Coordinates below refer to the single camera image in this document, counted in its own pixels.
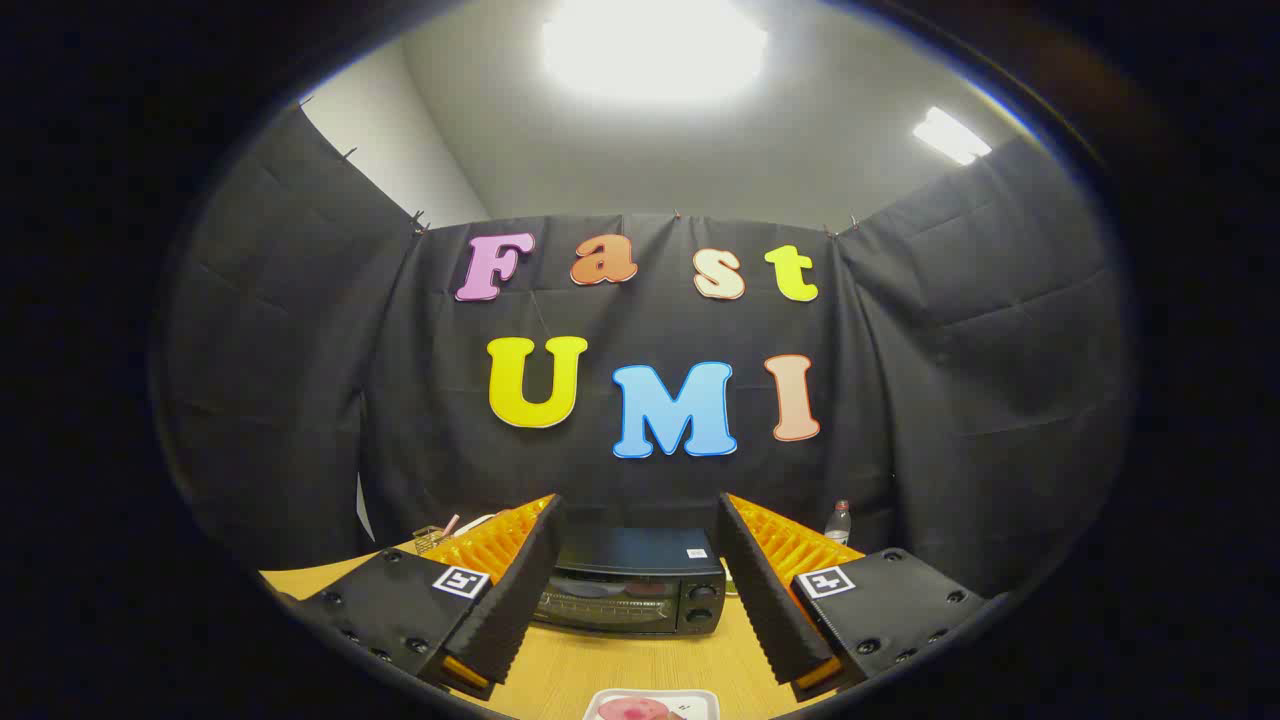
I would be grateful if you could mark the clear red label water bottle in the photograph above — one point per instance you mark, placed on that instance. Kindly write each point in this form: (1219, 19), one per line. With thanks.
(838, 525)

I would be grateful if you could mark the round pink ham slice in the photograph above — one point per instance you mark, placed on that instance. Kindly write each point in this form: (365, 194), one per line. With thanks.
(635, 710)

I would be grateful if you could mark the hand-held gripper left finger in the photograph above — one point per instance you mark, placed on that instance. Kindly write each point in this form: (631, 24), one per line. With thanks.
(515, 600)

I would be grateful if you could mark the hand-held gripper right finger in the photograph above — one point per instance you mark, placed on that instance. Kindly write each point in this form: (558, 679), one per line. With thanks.
(765, 600)

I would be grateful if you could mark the large ceiling light panel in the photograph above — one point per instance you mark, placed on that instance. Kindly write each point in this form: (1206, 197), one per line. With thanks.
(655, 50)

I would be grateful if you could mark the black toaster oven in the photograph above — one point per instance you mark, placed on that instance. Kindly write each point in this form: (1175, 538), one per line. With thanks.
(640, 560)

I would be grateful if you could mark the small ceiling light panel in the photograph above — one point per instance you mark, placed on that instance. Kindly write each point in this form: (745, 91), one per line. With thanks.
(950, 135)

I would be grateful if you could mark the white square plate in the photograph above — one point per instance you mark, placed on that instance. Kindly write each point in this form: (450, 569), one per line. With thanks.
(700, 703)

